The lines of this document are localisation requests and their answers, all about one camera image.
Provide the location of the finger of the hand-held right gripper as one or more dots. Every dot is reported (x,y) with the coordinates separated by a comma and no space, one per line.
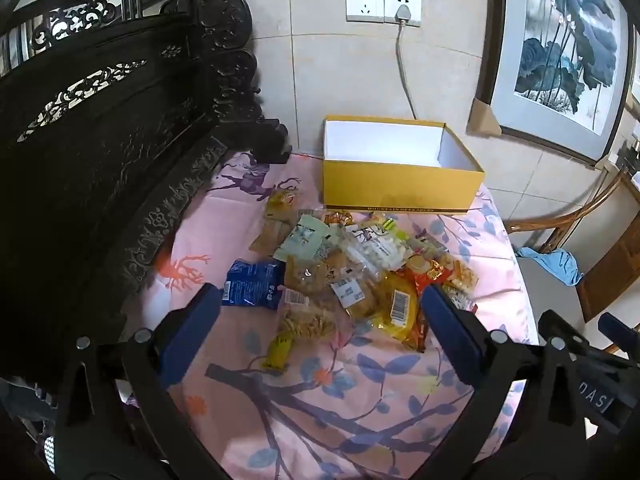
(620,335)
(565,327)

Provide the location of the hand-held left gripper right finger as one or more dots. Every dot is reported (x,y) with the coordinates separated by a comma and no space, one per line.
(450,332)

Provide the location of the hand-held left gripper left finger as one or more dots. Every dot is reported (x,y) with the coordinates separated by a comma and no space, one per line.
(192,322)

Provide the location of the pile of snack packets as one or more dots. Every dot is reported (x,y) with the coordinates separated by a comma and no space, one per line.
(370,280)

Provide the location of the clear grain bar packet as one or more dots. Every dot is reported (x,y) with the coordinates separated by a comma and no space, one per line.
(305,327)

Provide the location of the yellow cardboard box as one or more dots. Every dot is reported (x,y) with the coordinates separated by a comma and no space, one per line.
(395,187)

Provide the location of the brown wooden cabinet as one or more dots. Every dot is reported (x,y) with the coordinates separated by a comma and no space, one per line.
(615,270)

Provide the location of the blue cloth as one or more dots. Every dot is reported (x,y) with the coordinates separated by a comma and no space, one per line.
(555,262)

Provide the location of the wooden chair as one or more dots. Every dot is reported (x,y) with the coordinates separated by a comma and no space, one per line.
(575,215)

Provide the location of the pink floral bedsheet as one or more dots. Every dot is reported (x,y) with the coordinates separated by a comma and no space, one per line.
(300,410)

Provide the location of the cardboard corner protector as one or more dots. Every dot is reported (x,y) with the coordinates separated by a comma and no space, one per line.
(607,161)
(482,120)

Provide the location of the framed lotus painting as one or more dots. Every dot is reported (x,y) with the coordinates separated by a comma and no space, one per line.
(560,50)

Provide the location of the grey power plug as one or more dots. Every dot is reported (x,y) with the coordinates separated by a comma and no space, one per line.
(402,15)

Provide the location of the black metal bracket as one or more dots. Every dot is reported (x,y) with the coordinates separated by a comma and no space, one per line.
(630,155)

